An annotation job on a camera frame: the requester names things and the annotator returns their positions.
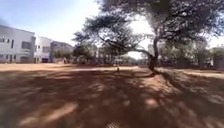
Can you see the large spreading tree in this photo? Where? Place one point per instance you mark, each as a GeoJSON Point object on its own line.
{"type": "Point", "coordinates": [153, 60]}

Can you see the white and grey building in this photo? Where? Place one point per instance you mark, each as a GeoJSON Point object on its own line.
{"type": "Point", "coordinates": [45, 50]}

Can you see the row of trees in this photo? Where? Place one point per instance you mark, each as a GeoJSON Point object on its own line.
{"type": "Point", "coordinates": [186, 53]}

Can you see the robot's own part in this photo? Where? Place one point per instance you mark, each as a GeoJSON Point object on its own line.
{"type": "Point", "coordinates": [112, 125]}

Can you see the reddish brown dirt ground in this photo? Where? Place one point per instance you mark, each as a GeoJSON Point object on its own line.
{"type": "Point", "coordinates": [100, 100]}

